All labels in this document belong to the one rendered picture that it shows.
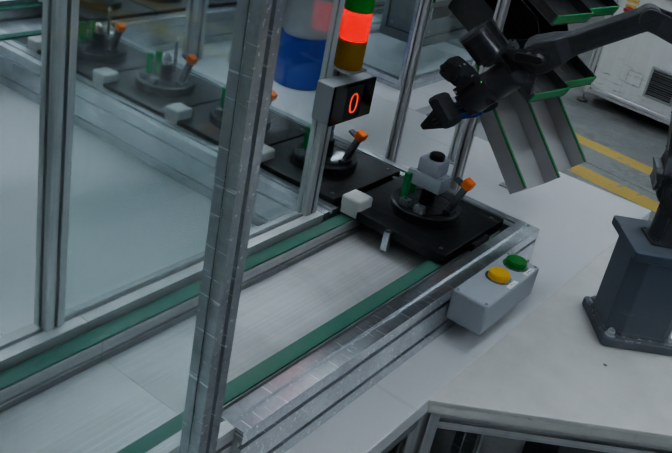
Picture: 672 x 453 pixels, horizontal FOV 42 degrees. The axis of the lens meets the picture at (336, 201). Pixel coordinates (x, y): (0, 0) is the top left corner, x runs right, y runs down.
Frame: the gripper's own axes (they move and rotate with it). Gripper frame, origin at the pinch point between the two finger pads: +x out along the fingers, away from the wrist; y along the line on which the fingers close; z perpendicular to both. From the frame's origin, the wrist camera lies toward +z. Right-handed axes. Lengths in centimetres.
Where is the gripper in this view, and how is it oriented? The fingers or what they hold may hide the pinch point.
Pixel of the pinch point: (444, 115)
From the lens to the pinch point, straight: 164.4
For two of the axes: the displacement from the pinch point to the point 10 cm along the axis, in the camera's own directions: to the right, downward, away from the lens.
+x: -6.5, 3.9, 6.5
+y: -6.0, 2.7, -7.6
